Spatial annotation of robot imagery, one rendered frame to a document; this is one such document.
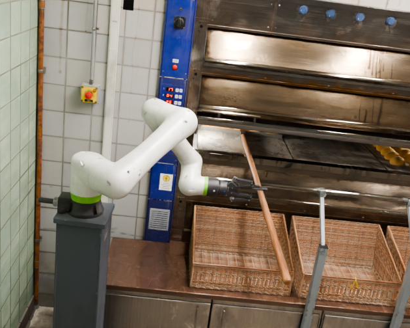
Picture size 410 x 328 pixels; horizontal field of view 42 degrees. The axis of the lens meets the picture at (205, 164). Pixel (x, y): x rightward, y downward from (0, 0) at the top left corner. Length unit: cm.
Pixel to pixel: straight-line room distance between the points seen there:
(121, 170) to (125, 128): 112
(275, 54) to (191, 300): 141
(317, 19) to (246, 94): 55
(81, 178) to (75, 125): 108
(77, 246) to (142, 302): 83
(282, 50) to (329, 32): 27
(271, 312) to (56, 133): 157
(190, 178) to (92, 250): 63
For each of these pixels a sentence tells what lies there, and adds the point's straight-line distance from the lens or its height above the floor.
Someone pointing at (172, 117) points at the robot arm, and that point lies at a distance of 223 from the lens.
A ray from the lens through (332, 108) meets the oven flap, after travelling 318.
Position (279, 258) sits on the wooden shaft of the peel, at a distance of 210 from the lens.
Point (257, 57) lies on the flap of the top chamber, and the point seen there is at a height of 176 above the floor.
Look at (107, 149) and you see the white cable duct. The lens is 318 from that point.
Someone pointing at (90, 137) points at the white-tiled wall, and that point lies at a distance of 320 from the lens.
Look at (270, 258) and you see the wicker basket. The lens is 336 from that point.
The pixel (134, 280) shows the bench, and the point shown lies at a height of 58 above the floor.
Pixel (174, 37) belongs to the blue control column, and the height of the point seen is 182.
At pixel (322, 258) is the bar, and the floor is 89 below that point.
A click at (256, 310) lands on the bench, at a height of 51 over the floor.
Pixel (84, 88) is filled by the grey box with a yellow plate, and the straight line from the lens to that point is 305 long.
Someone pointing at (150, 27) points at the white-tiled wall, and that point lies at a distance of 302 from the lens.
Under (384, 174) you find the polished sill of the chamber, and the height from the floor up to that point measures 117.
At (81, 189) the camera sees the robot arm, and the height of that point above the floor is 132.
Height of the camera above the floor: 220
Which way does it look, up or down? 20 degrees down
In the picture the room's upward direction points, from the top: 8 degrees clockwise
